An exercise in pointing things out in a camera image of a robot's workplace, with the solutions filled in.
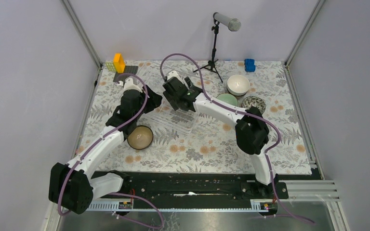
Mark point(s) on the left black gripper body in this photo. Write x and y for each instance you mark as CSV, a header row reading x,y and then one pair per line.
x,y
151,103

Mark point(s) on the pink floral bowl leaf interior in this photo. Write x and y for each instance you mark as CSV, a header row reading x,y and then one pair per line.
x,y
254,101

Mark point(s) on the white ribbed bowl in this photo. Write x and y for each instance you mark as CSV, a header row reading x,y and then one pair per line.
x,y
238,85

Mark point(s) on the white wire dish rack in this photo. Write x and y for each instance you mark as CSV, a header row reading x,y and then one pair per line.
x,y
172,108

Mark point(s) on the yellow toy block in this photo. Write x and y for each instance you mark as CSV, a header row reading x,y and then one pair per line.
x,y
119,63

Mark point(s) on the wrist white camera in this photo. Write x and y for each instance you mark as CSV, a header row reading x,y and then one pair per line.
x,y
173,74
129,84

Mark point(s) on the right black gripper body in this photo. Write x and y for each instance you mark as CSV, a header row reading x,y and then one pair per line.
x,y
175,104

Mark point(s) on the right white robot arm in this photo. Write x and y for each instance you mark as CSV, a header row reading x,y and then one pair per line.
x,y
251,129

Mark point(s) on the light green celadon bowl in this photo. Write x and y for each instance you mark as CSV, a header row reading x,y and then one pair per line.
x,y
228,98

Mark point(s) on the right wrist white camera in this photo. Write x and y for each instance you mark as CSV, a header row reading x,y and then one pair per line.
x,y
173,74

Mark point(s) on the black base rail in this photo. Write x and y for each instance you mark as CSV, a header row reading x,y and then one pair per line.
x,y
195,190

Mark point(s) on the dark teal floral bowl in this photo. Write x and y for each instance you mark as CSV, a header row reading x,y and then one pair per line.
x,y
140,138

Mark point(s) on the lime green toy block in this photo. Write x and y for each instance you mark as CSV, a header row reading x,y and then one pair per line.
x,y
110,66

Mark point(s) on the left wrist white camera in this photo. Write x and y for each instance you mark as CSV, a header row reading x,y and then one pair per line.
x,y
129,84

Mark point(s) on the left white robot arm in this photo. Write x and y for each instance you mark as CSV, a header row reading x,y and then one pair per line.
x,y
71,185

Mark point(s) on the grey microphone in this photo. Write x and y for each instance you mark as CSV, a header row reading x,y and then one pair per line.
x,y
233,24

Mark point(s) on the dark grey building plate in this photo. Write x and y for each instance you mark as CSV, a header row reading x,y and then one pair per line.
x,y
129,69

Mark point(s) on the blue toy block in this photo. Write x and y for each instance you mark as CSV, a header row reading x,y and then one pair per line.
x,y
249,65

